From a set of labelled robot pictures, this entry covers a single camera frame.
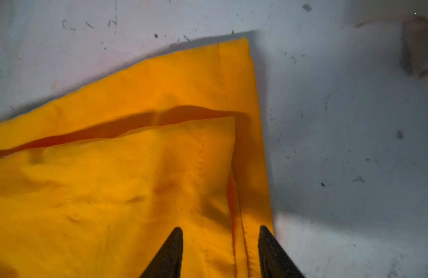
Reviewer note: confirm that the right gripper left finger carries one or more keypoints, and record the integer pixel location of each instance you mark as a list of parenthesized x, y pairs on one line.
[(167, 263)]

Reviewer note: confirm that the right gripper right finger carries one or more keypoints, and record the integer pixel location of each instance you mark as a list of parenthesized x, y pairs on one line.
[(274, 261)]

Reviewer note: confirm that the orange shorts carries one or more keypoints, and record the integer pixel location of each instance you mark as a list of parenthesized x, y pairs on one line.
[(91, 184)]

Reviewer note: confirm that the beige shorts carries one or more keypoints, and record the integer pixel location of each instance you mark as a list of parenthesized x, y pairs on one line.
[(415, 40)]

